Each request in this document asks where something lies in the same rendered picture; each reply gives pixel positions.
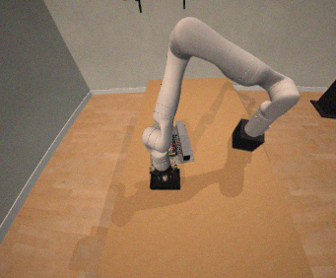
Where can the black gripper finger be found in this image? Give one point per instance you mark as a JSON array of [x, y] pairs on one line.
[[152, 172], [174, 170]]

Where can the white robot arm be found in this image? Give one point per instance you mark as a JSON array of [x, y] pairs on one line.
[[192, 37]]

